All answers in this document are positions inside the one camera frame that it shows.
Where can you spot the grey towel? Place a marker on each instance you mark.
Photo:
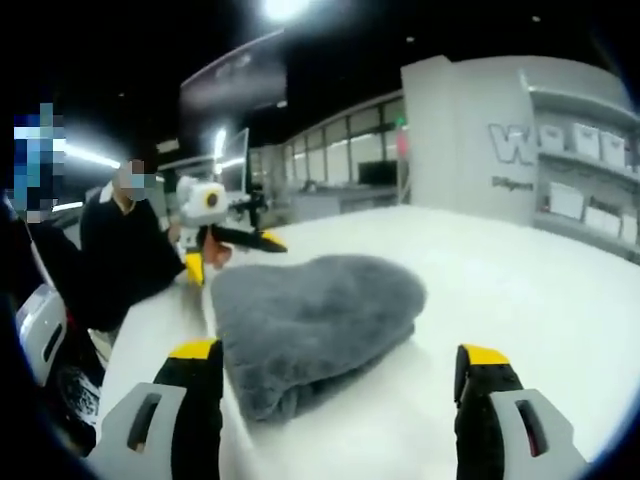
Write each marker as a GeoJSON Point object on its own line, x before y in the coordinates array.
{"type": "Point", "coordinates": [310, 325]}

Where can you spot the person's left hand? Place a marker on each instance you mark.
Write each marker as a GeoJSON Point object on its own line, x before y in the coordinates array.
{"type": "Point", "coordinates": [219, 254]}

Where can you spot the standing display screen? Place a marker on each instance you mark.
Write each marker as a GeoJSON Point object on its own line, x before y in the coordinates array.
{"type": "Point", "coordinates": [235, 160]}

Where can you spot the grey counter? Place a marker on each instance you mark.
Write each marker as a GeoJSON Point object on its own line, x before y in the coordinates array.
{"type": "Point", "coordinates": [325, 200]}

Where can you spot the hanging ceiling screen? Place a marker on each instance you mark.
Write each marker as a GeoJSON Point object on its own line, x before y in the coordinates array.
{"type": "Point", "coordinates": [235, 70]}

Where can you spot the black monitor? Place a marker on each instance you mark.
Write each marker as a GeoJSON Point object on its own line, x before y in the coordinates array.
{"type": "Point", "coordinates": [377, 172]}

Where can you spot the white chest device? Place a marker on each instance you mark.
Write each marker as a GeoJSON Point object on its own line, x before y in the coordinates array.
{"type": "Point", "coordinates": [37, 320]}

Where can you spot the pink sign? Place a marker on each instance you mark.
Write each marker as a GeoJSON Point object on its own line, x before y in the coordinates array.
{"type": "Point", "coordinates": [403, 142]}

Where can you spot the rows of white storage boxes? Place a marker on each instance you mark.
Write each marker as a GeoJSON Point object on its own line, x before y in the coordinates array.
{"type": "Point", "coordinates": [567, 200]}

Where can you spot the grey shelving unit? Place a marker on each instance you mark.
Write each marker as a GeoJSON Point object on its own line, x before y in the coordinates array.
{"type": "Point", "coordinates": [585, 165]}

